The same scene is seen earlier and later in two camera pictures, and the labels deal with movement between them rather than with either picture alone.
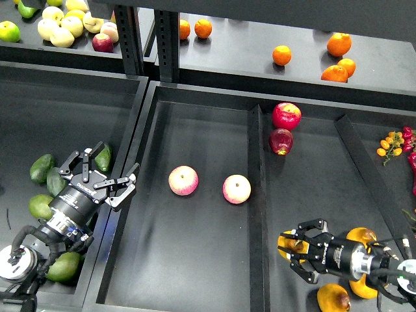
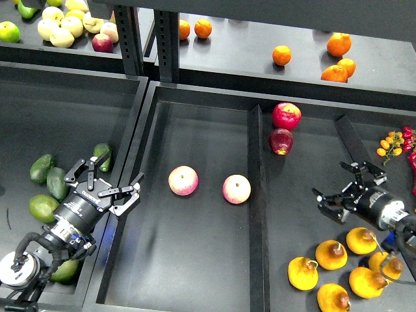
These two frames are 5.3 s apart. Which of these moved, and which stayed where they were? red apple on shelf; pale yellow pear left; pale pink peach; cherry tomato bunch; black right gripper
Moved: black right gripper
Stayed: red apple on shelf; pale pink peach; cherry tomato bunch; pale yellow pear left
